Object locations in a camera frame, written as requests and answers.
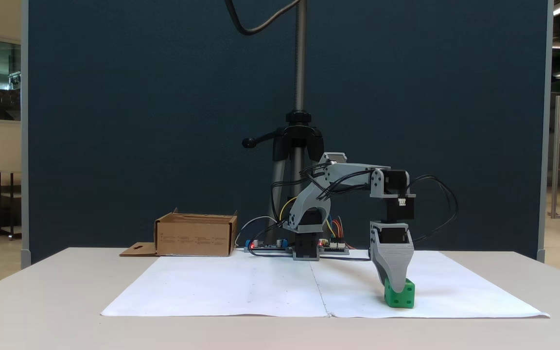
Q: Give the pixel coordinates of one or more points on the grey wedge fixed gripper finger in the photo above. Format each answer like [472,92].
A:
[394,265]

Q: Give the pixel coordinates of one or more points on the green dice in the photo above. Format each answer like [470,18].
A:
[402,297]

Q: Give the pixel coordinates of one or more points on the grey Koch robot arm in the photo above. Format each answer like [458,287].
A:
[306,201]

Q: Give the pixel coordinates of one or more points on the motor controller circuit board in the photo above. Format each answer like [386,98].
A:
[336,249]

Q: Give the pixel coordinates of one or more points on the blue power circuit board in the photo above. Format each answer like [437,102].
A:
[265,246]

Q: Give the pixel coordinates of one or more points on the white paper sheet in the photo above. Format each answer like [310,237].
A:
[241,287]

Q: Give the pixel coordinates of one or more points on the brown cardboard box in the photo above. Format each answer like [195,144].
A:
[195,239]

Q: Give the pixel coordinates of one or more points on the dark blue partition panel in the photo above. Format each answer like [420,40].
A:
[139,121]

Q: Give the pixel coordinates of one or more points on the black shelf cart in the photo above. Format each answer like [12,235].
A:
[5,204]

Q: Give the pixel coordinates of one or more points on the black camera tripod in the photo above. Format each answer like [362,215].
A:
[300,73]

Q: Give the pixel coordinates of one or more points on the wall window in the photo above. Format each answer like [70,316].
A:
[7,80]

